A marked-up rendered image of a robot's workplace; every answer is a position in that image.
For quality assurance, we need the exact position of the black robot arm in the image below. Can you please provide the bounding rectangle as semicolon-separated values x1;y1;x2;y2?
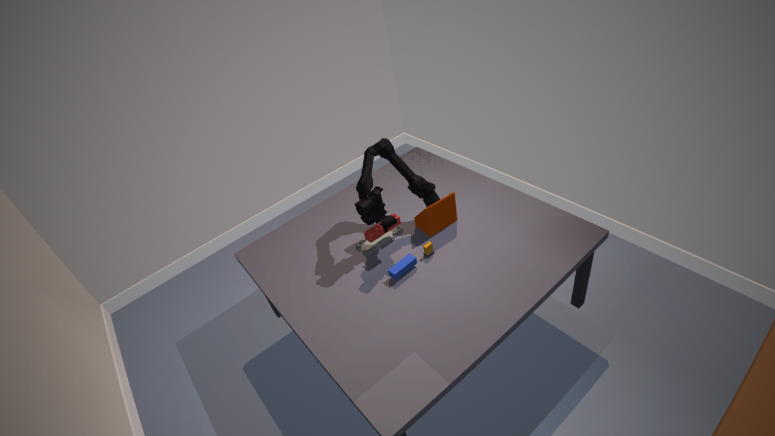
355;139;441;225

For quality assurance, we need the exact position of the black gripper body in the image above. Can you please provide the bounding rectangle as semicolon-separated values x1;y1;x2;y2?
372;203;397;229

